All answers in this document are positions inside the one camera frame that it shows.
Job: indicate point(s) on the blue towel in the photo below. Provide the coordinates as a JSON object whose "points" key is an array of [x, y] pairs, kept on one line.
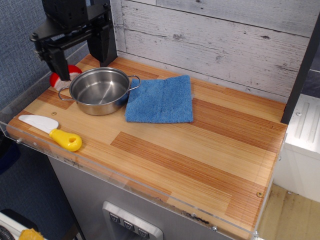
{"points": [[160, 101]]}

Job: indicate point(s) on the silver dispenser panel with buttons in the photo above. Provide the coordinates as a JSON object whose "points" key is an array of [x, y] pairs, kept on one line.
{"points": [[130, 222]]}

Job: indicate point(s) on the red and white toy sushi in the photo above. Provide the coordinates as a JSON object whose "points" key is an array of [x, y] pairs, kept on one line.
{"points": [[58, 84]]}

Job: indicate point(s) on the dark left vertical post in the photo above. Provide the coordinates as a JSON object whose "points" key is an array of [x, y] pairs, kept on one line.
{"points": [[112, 49]]}

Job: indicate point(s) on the white toy knife yellow handle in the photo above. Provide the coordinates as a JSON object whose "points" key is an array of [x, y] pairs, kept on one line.
{"points": [[68, 141]]}

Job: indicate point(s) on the dark vertical post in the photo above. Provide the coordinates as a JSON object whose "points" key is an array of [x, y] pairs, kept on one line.
{"points": [[112, 49], [302, 73]]}

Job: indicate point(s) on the clear acrylic table guard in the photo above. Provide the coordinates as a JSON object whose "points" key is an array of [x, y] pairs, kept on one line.
{"points": [[216, 169]]}

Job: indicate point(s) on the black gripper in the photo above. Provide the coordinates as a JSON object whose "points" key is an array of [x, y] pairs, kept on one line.
{"points": [[68, 23]]}

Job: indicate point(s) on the dark right vertical post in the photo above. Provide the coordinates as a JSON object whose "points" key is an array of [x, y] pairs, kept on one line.
{"points": [[302, 73]]}

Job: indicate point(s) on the yellow object at bottom left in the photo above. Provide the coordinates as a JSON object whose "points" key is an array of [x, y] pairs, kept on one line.
{"points": [[30, 234]]}

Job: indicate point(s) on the white side appliance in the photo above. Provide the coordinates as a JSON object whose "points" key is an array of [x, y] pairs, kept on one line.
{"points": [[298, 168]]}

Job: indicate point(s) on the stainless steel pot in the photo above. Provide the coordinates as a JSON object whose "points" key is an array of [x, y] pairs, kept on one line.
{"points": [[101, 91]]}

